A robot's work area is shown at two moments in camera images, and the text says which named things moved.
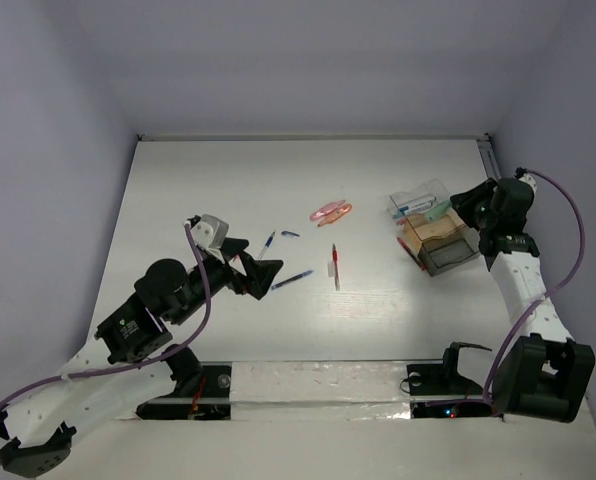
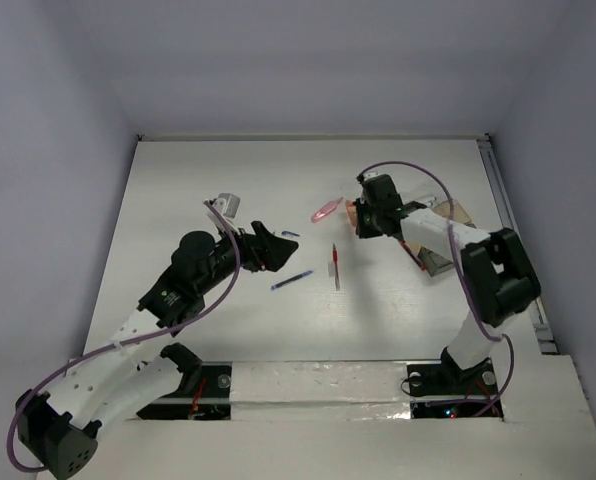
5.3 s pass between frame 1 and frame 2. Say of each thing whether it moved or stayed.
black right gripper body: moved
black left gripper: moved
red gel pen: stayed
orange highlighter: moved
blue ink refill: stayed
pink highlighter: stayed
